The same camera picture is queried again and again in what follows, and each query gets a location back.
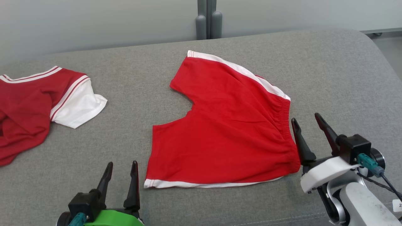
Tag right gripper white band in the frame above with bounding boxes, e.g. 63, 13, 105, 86
291, 113, 361, 193

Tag teal right camera connector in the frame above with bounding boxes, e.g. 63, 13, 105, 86
357, 153, 385, 177

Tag teal left camera connector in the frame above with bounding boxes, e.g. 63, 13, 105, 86
68, 213, 87, 226

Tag grey partition post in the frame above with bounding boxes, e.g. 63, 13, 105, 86
207, 0, 223, 39
195, 0, 209, 40

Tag black right camera cable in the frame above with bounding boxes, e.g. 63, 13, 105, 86
382, 174, 402, 201

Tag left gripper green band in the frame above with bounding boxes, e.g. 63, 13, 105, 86
83, 161, 145, 226

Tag red shorts with white trim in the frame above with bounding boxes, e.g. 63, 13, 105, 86
144, 50, 301, 189

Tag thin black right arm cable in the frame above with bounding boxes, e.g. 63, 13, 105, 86
358, 171, 398, 192

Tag grey partition base rail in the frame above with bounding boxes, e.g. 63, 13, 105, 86
360, 28, 402, 34

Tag red shirt with white sleeves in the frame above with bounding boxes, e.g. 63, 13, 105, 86
0, 66, 108, 167

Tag teal camera connector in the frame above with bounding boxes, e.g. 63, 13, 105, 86
357, 153, 385, 177
68, 213, 87, 226

